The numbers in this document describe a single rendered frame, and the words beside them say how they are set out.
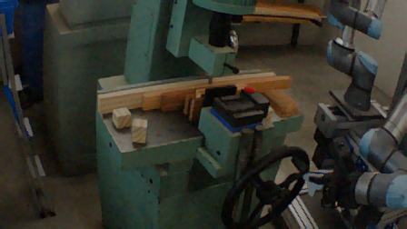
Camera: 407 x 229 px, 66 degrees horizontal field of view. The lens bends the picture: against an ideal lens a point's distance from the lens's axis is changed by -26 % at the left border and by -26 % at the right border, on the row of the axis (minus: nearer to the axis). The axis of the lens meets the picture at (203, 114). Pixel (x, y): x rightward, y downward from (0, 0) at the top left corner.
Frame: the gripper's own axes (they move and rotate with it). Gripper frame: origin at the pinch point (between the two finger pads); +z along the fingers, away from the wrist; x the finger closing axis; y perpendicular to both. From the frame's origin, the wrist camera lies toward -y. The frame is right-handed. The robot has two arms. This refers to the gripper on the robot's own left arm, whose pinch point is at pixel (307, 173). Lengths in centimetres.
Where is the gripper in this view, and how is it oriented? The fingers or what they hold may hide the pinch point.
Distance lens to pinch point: 99.0
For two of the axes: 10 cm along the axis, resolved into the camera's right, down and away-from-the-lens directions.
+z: -5.1, 0.0, 8.6
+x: 8.5, -1.2, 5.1
